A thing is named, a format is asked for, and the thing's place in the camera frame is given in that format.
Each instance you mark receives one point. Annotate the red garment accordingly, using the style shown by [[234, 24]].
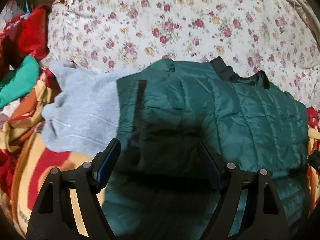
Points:
[[25, 35]]

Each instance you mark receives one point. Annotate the grey fleece sweater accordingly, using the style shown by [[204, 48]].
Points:
[[84, 116]]

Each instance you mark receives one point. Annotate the red cream love blanket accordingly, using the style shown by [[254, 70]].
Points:
[[25, 160]]

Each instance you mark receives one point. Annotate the bright green garment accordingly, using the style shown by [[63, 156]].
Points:
[[19, 82]]

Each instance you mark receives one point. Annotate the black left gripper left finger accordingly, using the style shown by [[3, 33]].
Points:
[[52, 216]]

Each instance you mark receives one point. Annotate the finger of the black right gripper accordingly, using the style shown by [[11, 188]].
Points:
[[314, 160]]

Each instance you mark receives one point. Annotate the green quilted puffer jacket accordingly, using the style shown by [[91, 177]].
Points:
[[162, 187]]

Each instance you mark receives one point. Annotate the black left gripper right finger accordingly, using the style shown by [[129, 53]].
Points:
[[264, 216]]

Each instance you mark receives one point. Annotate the floral white bed sheet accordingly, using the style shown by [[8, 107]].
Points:
[[280, 37]]

